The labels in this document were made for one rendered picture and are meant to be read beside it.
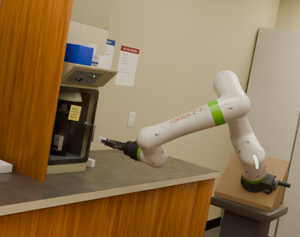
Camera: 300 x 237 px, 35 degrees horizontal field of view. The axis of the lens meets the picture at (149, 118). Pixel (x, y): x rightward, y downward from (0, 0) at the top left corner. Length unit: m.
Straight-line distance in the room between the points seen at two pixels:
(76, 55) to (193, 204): 1.38
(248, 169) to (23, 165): 1.11
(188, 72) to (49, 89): 2.05
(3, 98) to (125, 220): 0.90
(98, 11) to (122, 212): 1.05
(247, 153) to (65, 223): 0.95
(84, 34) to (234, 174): 1.10
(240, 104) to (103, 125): 1.43
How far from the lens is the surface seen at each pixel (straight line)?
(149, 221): 2.76
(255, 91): 5.10
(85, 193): 2.20
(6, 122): 2.46
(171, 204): 2.91
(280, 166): 2.66
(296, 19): 5.54
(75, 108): 2.43
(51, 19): 2.27
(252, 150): 2.41
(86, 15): 2.42
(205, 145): 4.60
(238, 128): 2.43
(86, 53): 2.29
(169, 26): 3.75
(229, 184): 2.60
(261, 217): 2.45
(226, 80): 2.20
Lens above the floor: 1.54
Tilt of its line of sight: 6 degrees down
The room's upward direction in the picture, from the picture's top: 10 degrees clockwise
